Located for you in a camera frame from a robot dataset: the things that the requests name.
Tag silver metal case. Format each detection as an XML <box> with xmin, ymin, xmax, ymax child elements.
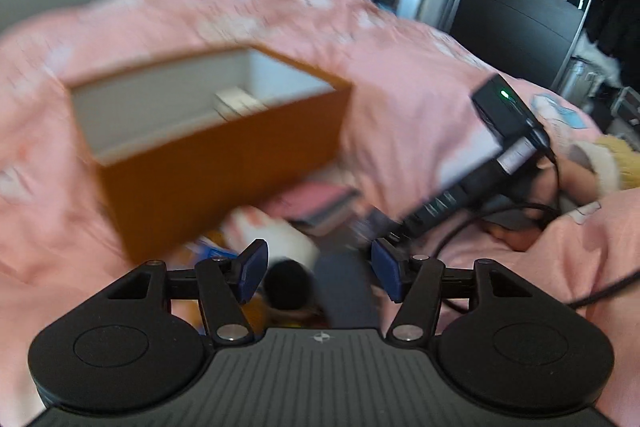
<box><xmin>606</xmin><ymin>86</ymin><xmax>640</xmax><ymax>128</ymax></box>

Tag white plush toy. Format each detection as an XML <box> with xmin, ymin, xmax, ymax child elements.
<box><xmin>227</xmin><ymin>206</ymin><xmax>321</xmax><ymax>310</ymax></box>

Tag pink printed blanket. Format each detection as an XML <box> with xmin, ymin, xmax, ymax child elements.
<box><xmin>0</xmin><ymin>0</ymin><xmax>640</xmax><ymax>427</ymax></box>

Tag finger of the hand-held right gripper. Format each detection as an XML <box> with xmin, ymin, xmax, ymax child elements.
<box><xmin>355</xmin><ymin>204</ymin><xmax>408</xmax><ymax>246</ymax></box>

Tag dark grey cloth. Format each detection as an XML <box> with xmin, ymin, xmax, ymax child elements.
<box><xmin>316</xmin><ymin>252</ymin><xmax>382</xmax><ymax>331</ymax></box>

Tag orange cardboard box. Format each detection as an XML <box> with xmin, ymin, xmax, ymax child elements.
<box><xmin>65</xmin><ymin>43</ymin><xmax>355</xmax><ymax>264</ymax></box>

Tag person's right hand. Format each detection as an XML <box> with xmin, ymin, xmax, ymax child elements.
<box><xmin>487</xmin><ymin>151</ymin><xmax>601</xmax><ymax>254</ymax></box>

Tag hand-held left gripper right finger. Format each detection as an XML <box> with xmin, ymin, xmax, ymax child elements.
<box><xmin>370</xmin><ymin>238</ymin><xmax>539</xmax><ymax>344</ymax></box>

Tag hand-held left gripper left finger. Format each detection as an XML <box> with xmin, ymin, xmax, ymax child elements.
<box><xmin>102</xmin><ymin>238</ymin><xmax>270</xmax><ymax>345</ymax></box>

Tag brown raccoon plush toy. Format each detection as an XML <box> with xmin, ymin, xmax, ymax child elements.
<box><xmin>187</xmin><ymin>231</ymin><xmax>268</xmax><ymax>338</ymax></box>

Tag black cable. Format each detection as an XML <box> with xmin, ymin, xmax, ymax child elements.
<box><xmin>565</xmin><ymin>272</ymin><xmax>640</xmax><ymax>311</ymax></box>
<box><xmin>432</xmin><ymin>147</ymin><xmax>564</xmax><ymax>261</ymax></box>

